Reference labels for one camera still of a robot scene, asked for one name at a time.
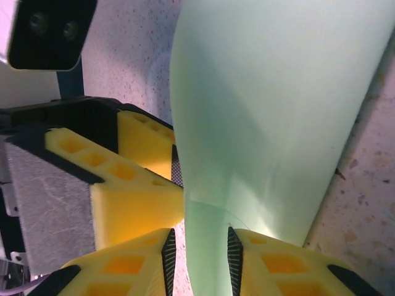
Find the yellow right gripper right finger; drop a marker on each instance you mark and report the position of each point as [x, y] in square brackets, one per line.
[277, 271]

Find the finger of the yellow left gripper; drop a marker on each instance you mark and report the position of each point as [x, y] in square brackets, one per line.
[145, 142]
[135, 206]

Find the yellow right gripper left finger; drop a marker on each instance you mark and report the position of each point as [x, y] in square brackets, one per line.
[129, 274]

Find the green foam sheet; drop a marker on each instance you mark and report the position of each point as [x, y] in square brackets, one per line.
[262, 108]

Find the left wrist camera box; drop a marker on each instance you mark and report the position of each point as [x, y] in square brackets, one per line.
[52, 37]

